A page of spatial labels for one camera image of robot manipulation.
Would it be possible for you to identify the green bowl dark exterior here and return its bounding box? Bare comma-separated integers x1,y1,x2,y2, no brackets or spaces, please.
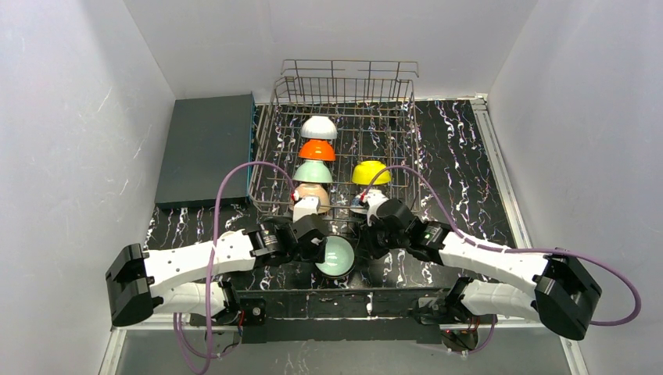
315,236,356,279

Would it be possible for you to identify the blue patterned bowl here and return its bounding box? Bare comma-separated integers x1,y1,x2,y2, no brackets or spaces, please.
349,188,389,215

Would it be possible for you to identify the beige floral bowl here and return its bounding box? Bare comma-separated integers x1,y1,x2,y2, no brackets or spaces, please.
296,183,331,214

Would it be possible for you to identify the yellow bowl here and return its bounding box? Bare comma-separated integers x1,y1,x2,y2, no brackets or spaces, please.
351,160,392,186

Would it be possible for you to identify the celadon green bowl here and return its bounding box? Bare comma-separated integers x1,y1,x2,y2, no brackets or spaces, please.
292,159,333,184

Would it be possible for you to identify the orange rimmed white bowl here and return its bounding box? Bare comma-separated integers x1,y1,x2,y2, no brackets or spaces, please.
299,139,335,162

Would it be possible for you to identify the white bowl blue band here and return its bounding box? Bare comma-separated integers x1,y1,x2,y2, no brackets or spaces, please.
300,116,338,141

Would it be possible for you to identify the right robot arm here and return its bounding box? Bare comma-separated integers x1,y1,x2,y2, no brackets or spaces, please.
361,198,602,341

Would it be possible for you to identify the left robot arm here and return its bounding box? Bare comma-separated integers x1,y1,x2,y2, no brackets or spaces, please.
105,214,329,327

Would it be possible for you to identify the dark grey flat box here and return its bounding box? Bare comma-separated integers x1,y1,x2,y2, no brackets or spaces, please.
155,94,255,209

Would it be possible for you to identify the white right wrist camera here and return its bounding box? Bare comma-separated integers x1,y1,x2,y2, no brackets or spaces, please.
360,188,389,227

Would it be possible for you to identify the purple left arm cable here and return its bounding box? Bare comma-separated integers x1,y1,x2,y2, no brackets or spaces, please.
172,160,299,375

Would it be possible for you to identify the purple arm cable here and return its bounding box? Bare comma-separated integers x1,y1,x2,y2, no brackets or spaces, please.
360,165,642,355
172,160,299,375

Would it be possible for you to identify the grey wire dish rack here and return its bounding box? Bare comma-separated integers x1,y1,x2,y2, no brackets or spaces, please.
253,59,421,224

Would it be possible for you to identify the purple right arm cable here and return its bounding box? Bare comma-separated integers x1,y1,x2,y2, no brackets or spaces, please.
360,165,642,355

